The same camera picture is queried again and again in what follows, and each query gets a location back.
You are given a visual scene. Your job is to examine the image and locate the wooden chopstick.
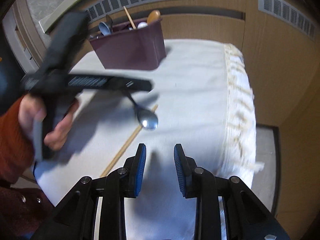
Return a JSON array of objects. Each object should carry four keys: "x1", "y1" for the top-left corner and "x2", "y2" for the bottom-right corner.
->
[
  {"x1": 123, "y1": 6, "x2": 136, "y2": 30},
  {"x1": 99, "y1": 104, "x2": 159, "y2": 178}
]

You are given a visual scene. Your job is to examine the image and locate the metal spoon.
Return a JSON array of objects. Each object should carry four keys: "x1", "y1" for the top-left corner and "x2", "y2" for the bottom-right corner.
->
[{"x1": 122, "y1": 91, "x2": 159, "y2": 131}]

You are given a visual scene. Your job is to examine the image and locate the white plastic spoon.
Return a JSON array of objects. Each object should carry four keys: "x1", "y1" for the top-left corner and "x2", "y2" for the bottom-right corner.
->
[{"x1": 137, "y1": 22, "x2": 148, "y2": 29}]

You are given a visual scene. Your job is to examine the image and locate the person's left hand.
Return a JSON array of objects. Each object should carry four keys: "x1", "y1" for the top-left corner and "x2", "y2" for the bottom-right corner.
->
[{"x1": 18, "y1": 94, "x2": 79, "y2": 151}]

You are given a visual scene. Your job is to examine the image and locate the white table cloth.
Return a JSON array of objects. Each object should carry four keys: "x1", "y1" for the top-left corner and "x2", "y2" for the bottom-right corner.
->
[{"x1": 35, "y1": 40, "x2": 263, "y2": 239}]

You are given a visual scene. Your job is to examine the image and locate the blue plastic spoon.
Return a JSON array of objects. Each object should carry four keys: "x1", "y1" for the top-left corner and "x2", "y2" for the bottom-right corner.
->
[{"x1": 98, "y1": 22, "x2": 112, "y2": 36}]

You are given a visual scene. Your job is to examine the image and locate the purple utensil holder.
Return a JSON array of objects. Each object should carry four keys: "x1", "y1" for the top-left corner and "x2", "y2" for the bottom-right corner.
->
[{"x1": 89, "y1": 19, "x2": 166, "y2": 70}]

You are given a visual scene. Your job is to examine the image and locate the wooden chopstick in holder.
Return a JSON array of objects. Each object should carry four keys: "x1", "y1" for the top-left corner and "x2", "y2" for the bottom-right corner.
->
[{"x1": 123, "y1": 6, "x2": 136, "y2": 30}]

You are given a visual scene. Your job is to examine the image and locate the brown wooden spoon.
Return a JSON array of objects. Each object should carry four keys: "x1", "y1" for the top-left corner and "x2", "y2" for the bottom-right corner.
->
[{"x1": 146, "y1": 10, "x2": 161, "y2": 25}]

